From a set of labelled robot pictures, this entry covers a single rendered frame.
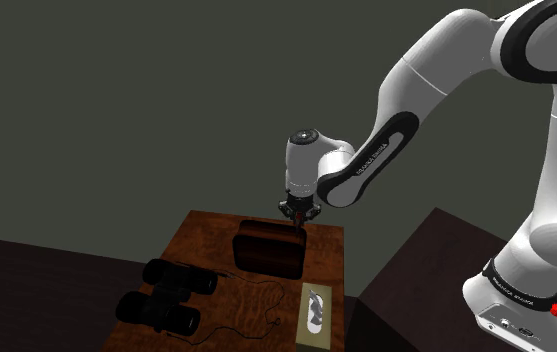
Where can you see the brown wooden table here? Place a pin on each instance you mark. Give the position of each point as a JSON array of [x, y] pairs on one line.
[[253, 302]]

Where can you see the dark wooden box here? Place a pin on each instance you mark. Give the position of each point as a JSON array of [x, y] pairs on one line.
[[270, 248]]

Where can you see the black binoculars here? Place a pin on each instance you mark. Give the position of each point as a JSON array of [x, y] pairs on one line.
[[170, 297]]

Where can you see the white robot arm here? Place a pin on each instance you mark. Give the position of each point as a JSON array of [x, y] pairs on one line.
[[458, 63]]

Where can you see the dark robot stand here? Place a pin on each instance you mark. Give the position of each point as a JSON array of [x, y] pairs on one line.
[[429, 273]]

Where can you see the olive tissue box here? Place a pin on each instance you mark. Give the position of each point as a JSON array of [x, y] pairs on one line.
[[314, 317]]

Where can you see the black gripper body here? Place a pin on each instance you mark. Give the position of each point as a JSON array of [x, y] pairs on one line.
[[299, 207]]

